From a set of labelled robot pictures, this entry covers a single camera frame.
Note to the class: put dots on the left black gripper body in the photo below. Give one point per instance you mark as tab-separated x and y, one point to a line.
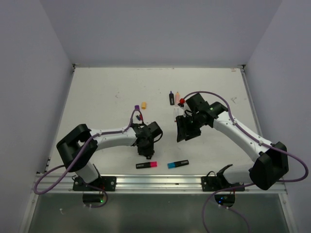
145	146

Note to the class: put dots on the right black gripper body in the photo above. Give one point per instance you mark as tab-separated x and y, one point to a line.
195	121

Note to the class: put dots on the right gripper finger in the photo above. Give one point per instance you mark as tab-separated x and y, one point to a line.
181	129
192	131

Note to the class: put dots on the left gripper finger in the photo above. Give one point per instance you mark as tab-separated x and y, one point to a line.
142	149
149	151

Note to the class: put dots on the red pen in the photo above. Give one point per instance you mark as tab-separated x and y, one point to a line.
174	115

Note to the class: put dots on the pink black highlighter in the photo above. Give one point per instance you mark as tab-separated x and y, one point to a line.
146	165

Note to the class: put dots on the orange pink highlighter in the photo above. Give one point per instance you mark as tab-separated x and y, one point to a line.
177	98

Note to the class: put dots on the purple black highlighter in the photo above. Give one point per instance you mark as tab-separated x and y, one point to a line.
171	98

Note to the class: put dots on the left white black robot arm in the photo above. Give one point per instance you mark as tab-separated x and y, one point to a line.
78	146

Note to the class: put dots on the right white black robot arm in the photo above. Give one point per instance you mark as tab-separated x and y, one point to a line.
269	160

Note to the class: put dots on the blue black highlighter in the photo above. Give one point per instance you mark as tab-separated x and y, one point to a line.
177	164

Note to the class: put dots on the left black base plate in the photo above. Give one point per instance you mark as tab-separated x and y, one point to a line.
106	183

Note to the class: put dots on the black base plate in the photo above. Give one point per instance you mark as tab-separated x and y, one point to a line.
214	183
106	183

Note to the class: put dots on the right aluminium side rail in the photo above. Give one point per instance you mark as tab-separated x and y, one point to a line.
253	109

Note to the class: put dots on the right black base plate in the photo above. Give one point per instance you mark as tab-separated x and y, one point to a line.
214	183

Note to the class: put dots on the aluminium front rail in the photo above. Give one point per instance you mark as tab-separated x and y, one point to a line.
150	184

